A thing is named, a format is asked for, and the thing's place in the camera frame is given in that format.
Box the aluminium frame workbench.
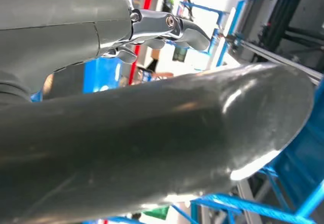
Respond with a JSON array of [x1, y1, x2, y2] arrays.
[[235, 0, 324, 86]]

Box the blue metal shelf rack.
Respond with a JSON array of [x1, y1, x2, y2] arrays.
[[172, 78, 324, 224]]

